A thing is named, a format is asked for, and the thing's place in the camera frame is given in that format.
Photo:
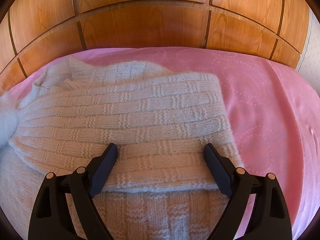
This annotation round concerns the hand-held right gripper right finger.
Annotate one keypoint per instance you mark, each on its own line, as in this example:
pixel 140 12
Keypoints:
pixel 216 170

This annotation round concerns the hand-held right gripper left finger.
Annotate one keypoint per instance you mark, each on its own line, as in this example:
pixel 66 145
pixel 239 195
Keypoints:
pixel 106 166

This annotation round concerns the light grey knitted sweater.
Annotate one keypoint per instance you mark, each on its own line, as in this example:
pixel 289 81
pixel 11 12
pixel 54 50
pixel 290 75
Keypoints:
pixel 130 115

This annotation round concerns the pink blanket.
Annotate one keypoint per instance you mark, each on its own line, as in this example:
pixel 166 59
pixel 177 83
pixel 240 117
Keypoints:
pixel 265 110

